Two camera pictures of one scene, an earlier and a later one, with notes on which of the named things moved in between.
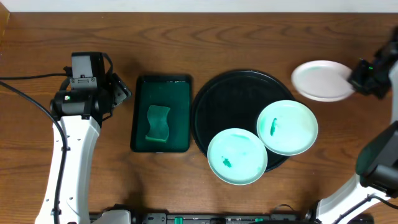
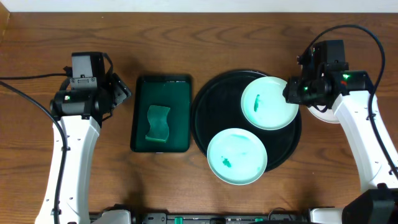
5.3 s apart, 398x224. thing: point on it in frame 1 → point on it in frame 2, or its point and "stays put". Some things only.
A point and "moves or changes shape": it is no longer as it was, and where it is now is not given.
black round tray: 232,99 stays put
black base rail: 220,218 stays put
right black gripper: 354,80 → 293,96
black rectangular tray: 172,91 stays put
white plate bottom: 237,156 stays put
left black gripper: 121,90 stays put
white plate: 287,127 → 264,105
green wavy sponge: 158,129 stays put
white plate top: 322,80 moves or changes shape
